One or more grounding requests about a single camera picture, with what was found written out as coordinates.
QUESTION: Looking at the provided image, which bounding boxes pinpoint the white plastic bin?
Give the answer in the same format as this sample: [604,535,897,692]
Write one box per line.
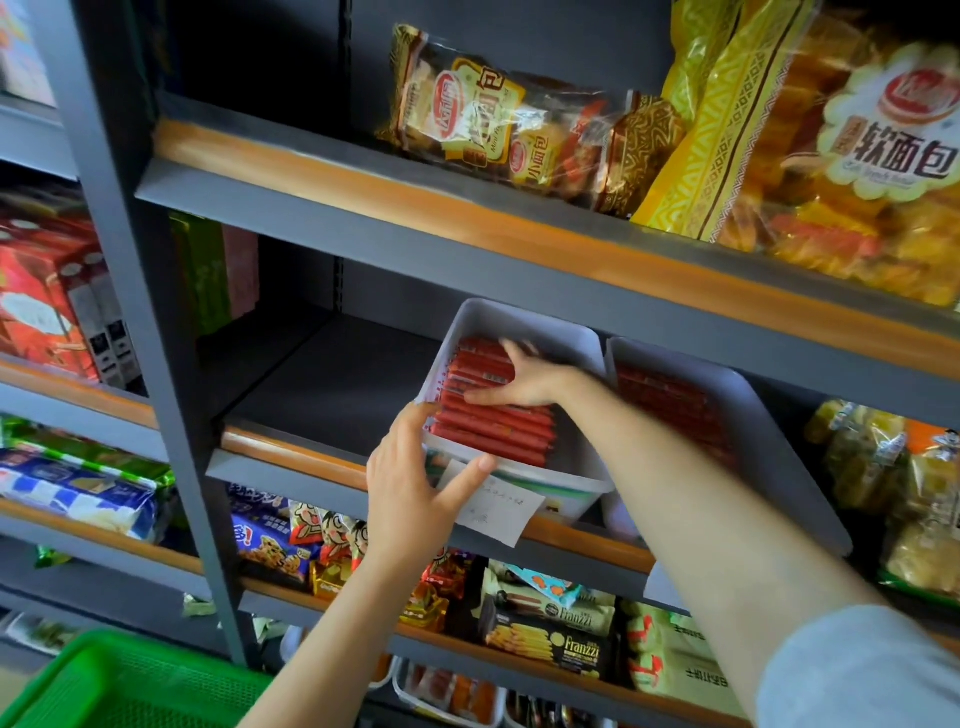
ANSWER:
[602,336,855,560]
[414,297,618,526]

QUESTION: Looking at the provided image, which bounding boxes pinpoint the person's left hand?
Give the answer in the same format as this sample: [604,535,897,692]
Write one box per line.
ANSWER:
[365,401,498,570]

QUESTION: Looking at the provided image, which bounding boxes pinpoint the grey metal shelving unit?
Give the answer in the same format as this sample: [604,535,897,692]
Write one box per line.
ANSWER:
[0,0,960,728]

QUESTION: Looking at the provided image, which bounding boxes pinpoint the blue and white packet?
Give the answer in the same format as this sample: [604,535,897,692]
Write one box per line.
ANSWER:
[0,448,163,543]

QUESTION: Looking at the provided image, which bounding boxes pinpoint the teal snack packet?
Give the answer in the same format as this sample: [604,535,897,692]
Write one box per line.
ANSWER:
[508,564,585,610]

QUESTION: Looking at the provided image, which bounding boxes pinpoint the blue snack packet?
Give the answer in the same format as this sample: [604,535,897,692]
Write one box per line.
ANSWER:
[227,484,318,589]

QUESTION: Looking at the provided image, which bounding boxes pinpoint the white paper price label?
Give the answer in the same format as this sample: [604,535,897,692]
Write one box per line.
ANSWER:
[433,458,548,549]

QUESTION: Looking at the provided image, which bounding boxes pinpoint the small clear bread packet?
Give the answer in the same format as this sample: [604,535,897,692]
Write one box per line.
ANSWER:
[376,22,689,220]

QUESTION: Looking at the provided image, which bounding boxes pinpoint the white bin of orange snacks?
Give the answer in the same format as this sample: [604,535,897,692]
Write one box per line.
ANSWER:
[391,658,510,728]

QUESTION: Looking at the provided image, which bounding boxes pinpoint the green plastic shopping basket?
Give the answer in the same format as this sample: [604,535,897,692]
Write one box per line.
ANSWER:
[0,628,276,728]

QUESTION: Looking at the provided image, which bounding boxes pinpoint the row of cartoon snack packs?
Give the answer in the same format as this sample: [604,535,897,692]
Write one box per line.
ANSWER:
[288,500,372,573]

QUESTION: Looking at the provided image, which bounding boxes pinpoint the cream biscuit box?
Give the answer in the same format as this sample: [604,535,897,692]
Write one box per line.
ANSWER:
[480,564,619,639]

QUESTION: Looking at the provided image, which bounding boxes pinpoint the pile of red sausages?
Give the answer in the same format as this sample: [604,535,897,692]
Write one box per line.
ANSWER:
[425,396,561,471]
[615,363,742,472]

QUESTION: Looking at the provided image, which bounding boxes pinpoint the large yellow bread bag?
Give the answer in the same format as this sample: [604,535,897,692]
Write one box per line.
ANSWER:
[631,0,960,310]

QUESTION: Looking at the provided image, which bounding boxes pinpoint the pale colourful packet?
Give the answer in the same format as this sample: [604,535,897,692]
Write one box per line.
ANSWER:
[0,0,58,108]

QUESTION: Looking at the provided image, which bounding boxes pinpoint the row of red boxes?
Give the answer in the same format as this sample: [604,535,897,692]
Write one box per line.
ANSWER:
[0,187,145,390]

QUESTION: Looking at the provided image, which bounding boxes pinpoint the black biscuit box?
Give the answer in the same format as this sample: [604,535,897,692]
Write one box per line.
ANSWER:
[478,600,610,682]

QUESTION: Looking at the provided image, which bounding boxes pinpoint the green snack packet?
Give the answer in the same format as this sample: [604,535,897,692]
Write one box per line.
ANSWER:
[0,414,178,490]

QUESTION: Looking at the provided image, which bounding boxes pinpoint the pile of yellow clear packets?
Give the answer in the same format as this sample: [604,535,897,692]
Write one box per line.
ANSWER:
[804,399,960,605]

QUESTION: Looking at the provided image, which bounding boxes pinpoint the pale green noodle packets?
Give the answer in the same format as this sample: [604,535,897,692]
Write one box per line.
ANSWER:
[621,598,748,720]

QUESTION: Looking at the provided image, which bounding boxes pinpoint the person's right hand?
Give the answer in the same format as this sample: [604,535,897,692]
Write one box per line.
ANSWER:
[463,337,595,411]

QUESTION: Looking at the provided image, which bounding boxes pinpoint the green box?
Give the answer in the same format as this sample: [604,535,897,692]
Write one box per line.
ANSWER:
[169,213,234,340]

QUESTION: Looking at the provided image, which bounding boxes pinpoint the red sausage bundle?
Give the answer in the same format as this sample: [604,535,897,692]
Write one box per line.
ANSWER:
[444,337,520,400]

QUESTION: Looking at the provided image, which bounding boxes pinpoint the red and gold snack packets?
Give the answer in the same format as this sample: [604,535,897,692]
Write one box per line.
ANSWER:
[311,549,477,633]

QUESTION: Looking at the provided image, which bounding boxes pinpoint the pink box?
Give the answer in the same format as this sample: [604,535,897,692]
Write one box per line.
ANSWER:
[221,223,261,322]

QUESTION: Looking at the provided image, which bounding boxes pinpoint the person's right forearm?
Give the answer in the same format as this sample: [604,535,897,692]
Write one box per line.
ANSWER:
[556,369,960,728]

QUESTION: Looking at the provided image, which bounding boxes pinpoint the person's left forearm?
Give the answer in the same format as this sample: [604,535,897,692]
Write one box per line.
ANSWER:
[238,551,445,728]

